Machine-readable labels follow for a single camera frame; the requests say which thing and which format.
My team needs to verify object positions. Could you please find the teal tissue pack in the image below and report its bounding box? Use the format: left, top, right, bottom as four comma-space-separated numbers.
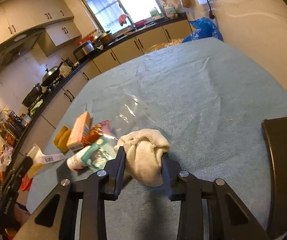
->
81, 137, 116, 171

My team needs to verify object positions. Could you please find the white cloth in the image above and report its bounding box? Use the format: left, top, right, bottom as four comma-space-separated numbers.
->
114, 128, 169, 187

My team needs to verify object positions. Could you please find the white spray bottle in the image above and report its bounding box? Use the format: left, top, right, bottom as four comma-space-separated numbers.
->
66, 145, 91, 172

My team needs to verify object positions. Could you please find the clear plastic container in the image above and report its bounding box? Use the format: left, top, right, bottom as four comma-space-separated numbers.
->
85, 90, 169, 144

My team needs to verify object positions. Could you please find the yellow square lid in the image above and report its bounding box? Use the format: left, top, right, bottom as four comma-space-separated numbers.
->
53, 126, 71, 153

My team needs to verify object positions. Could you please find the red plastic basket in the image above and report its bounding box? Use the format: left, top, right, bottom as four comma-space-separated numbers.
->
20, 175, 33, 191

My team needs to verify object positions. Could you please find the brown snack packet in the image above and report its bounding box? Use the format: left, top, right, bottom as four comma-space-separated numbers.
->
82, 124, 103, 146

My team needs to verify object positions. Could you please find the orange cardboard box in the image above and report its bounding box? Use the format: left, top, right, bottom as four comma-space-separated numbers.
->
66, 111, 91, 152

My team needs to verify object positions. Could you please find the green cloth on counter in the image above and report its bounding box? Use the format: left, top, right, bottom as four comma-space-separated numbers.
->
30, 99, 43, 117

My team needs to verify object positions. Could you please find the black frying pan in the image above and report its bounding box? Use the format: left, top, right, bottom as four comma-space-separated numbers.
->
22, 83, 42, 108

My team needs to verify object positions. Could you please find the black wok with lid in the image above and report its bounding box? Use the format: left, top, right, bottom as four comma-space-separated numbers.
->
41, 61, 64, 87

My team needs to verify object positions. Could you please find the silver rice cooker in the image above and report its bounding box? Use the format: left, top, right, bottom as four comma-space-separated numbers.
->
73, 41, 96, 61

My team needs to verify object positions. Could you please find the range hood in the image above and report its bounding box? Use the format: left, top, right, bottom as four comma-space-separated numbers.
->
0, 28, 45, 73

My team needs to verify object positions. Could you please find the brown pot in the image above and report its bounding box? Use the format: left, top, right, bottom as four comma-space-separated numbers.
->
98, 31, 115, 46

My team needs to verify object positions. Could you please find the yellow plastic bag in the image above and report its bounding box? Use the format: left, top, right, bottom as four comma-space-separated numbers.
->
146, 38, 183, 54

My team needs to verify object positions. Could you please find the blue plastic bag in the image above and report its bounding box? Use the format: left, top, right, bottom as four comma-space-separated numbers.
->
182, 17, 224, 43

